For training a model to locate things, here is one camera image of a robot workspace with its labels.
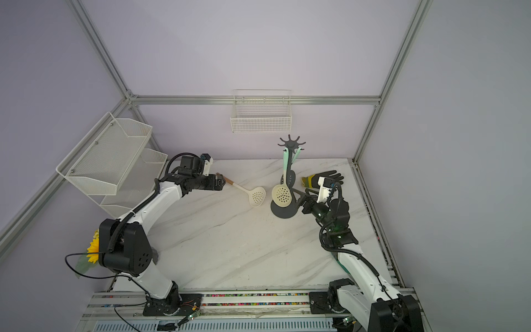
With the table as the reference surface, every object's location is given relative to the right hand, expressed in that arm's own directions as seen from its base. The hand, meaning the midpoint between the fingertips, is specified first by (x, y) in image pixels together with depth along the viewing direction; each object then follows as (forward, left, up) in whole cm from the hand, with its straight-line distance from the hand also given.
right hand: (299, 193), depth 78 cm
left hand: (+11, +36, -6) cm, 38 cm away
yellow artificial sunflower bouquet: (-25, +69, +1) cm, 73 cm away
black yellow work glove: (+24, -11, -22) cm, 34 cm away
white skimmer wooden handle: (+14, +19, -21) cm, 31 cm away
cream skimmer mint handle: (+6, +6, -10) cm, 13 cm away
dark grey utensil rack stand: (+5, +1, -22) cm, 23 cm away
